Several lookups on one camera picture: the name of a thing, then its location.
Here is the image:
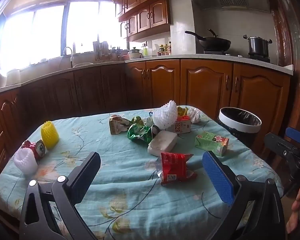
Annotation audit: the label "crushed red can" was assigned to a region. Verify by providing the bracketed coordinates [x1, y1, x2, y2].
[21, 140, 47, 160]

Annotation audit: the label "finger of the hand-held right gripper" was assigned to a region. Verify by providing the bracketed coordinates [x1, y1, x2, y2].
[285, 127, 300, 145]
[264, 132, 294, 164]

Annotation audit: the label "kitchen window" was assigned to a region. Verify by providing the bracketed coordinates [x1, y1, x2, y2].
[0, 1, 125, 65]

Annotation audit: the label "crumpled white tissue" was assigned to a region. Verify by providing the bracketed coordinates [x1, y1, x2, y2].
[187, 107, 201, 124]

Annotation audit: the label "small green wrapper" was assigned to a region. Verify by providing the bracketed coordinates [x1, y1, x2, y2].
[130, 116, 145, 126]

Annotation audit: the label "wooden upper cabinets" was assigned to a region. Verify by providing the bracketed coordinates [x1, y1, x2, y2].
[111, 0, 180, 42]

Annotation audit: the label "black wok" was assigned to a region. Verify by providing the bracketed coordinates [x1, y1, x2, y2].
[184, 29, 232, 51]

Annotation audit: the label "red snack packet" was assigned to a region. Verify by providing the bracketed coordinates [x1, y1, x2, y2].
[156, 152, 198, 187]

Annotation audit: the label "wooden door frame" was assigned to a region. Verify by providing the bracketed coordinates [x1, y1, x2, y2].
[269, 0, 300, 160]

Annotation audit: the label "white rice cooker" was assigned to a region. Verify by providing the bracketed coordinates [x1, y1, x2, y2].
[128, 47, 143, 60]

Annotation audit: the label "white foam block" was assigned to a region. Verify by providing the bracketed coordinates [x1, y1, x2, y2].
[147, 130, 178, 155]

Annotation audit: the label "white kitchen countertop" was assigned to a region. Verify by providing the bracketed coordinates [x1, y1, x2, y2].
[0, 52, 294, 97]

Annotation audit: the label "yellow foam fruit net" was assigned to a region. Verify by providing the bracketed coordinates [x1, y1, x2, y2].
[41, 121, 60, 148]

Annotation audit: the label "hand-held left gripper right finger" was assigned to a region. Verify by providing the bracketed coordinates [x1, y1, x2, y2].
[202, 151, 286, 240]

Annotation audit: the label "steel cooking pot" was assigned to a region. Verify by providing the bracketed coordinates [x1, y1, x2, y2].
[243, 34, 273, 58]

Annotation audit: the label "small white foam fruit net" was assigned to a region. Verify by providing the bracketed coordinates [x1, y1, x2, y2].
[14, 147, 38, 175]

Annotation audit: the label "white container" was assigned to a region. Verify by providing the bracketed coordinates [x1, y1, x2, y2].
[6, 69, 21, 85]

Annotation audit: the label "large white foam fruit net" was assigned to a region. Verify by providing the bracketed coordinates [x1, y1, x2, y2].
[152, 100, 178, 131]

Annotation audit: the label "person's right hand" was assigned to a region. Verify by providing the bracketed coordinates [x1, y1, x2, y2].
[286, 187, 300, 234]

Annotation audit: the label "curved sink faucet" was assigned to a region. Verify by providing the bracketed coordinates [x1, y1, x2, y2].
[62, 47, 74, 68]

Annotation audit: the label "red and white milk carton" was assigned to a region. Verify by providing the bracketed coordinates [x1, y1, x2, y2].
[165, 116, 192, 134]

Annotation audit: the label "wooden base cabinets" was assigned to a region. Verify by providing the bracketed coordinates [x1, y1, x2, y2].
[0, 59, 290, 180]

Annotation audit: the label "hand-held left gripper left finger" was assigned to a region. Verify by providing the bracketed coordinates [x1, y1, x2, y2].
[19, 151, 101, 240]

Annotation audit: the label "white bin with black liner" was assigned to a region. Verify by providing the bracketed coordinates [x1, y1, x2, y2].
[217, 107, 262, 148]

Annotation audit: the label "foil snack bag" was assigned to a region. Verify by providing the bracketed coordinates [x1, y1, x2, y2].
[109, 115, 130, 135]

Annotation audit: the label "gas stove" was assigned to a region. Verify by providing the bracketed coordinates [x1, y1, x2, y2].
[202, 50, 272, 63]

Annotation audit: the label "green drink carton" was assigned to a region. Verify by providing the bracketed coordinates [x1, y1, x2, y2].
[194, 131, 230, 157]

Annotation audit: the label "knife rack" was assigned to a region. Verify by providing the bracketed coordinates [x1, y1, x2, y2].
[93, 41, 109, 61]

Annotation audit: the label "light blue floral tablecloth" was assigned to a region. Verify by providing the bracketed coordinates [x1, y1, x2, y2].
[0, 105, 284, 240]

